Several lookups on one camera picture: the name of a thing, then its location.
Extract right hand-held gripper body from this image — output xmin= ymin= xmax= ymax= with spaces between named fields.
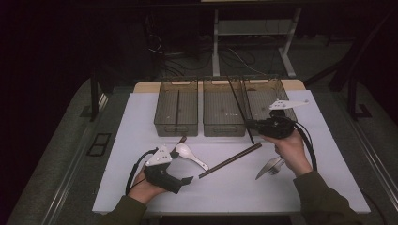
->
xmin=257 ymin=98 xmax=310 ymax=140

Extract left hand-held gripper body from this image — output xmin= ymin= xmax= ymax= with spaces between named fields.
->
xmin=144 ymin=144 xmax=184 ymax=195

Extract white ceramic spoon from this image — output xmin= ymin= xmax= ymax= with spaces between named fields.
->
xmin=175 ymin=142 xmax=210 ymax=172

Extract brown wooden spoon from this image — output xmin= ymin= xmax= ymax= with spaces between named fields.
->
xmin=170 ymin=135 xmax=188 ymax=158

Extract smoky clear plastic bin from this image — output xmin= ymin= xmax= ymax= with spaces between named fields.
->
xmin=153 ymin=78 xmax=199 ymax=138
xmin=202 ymin=78 xmax=248 ymax=138
xmin=242 ymin=76 xmax=299 ymax=137

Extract brown chopstick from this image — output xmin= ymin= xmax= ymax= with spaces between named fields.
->
xmin=198 ymin=142 xmax=262 ymax=178
xmin=199 ymin=142 xmax=263 ymax=180

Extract silver fork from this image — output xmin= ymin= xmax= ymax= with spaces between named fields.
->
xmin=267 ymin=157 xmax=286 ymax=176

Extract person's right hand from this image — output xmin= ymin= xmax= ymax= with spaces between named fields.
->
xmin=261 ymin=129 xmax=314 ymax=178

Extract white table mat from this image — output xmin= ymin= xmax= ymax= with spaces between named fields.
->
xmin=92 ymin=89 xmax=372 ymax=217

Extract silver table knife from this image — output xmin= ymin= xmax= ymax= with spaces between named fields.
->
xmin=254 ymin=156 xmax=284 ymax=181

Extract black metal stand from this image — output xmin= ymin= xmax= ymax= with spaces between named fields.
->
xmin=89 ymin=67 xmax=114 ymax=123
xmin=345 ymin=73 xmax=374 ymax=122

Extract white metal stand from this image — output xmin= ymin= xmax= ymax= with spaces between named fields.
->
xmin=211 ymin=7 xmax=303 ymax=79

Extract left hand-held gripper cable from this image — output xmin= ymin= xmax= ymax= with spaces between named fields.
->
xmin=125 ymin=147 xmax=159 ymax=196

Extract hand-held gripper cable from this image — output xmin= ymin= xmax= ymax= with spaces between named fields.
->
xmin=292 ymin=120 xmax=318 ymax=173
xmin=125 ymin=147 xmax=159 ymax=196

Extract right hand-held gripper cable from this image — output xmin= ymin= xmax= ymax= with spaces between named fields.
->
xmin=292 ymin=120 xmax=318 ymax=173

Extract cables on floor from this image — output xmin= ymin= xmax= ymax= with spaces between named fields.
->
xmin=146 ymin=31 xmax=270 ymax=78

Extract silver metal rail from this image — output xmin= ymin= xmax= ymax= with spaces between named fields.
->
xmin=40 ymin=93 xmax=109 ymax=225
xmin=341 ymin=102 xmax=398 ymax=204

